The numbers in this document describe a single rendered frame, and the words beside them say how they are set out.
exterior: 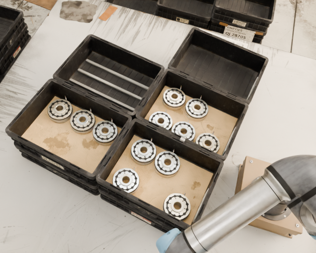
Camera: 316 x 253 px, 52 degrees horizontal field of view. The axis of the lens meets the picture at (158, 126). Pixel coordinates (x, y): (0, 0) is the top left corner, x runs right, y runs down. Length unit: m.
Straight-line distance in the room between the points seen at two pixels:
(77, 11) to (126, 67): 0.60
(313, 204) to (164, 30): 1.40
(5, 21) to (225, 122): 1.72
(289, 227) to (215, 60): 0.84
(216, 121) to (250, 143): 0.23
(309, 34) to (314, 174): 2.66
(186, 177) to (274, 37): 2.13
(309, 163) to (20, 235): 1.08
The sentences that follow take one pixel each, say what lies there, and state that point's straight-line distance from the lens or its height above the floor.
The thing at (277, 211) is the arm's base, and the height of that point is 0.84.
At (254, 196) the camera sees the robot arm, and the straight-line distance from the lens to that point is 0.84.
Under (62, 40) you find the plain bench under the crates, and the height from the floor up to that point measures 0.70.
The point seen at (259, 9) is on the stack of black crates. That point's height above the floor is 0.49.
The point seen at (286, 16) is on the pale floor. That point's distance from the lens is 3.48.
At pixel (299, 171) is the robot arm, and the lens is 0.83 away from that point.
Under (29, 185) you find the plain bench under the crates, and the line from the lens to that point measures 1.49.
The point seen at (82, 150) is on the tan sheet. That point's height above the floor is 0.83.
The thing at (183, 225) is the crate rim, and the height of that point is 0.93.
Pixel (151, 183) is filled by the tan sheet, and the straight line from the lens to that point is 1.31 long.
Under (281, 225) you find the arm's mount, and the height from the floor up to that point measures 0.80.
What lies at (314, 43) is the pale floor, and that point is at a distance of 3.34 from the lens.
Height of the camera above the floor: 2.06
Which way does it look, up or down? 60 degrees down
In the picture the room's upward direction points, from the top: 10 degrees clockwise
